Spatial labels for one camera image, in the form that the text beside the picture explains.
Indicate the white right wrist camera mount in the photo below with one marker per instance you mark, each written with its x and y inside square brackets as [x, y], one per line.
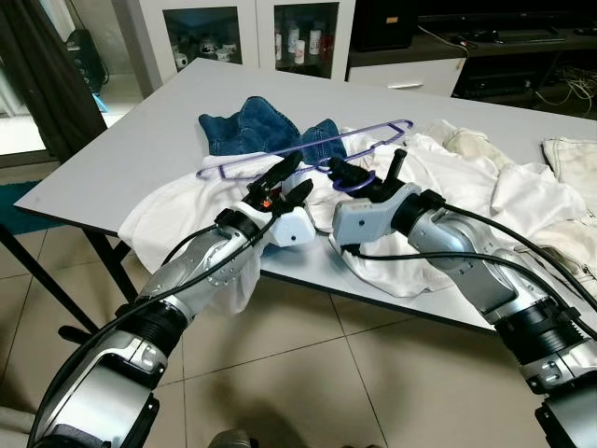
[368, 219]

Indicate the white printed t-shirt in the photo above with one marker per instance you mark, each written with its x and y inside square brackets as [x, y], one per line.
[448, 187]

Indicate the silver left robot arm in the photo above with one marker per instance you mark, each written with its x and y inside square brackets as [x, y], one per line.
[187, 280]

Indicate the purple plastic hanger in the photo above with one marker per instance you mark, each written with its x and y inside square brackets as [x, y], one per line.
[407, 124]

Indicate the blue denim shorts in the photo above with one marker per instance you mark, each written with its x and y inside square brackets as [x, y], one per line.
[252, 126]

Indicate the black television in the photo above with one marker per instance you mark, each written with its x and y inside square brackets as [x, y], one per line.
[382, 23]

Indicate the cream trousers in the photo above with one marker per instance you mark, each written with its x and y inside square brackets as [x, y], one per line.
[574, 163]

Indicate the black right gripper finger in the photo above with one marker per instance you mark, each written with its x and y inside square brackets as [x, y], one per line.
[348, 173]

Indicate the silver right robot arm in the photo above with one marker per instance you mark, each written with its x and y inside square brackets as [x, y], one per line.
[476, 261]

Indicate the dark grey curtain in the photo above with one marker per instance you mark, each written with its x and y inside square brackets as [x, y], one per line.
[47, 75]

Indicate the white drawer unit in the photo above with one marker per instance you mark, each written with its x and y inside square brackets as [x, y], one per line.
[410, 77]

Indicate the white table with black legs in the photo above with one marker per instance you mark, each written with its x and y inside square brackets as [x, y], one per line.
[140, 131]

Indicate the dark low media shelf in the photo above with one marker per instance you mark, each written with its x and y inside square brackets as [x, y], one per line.
[522, 79]

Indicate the beige garment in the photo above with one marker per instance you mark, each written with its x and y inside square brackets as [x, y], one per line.
[466, 145]

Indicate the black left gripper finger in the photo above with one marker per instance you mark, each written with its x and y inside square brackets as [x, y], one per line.
[298, 193]
[284, 171]

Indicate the white glass-door cabinet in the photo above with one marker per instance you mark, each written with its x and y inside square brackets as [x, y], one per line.
[242, 37]

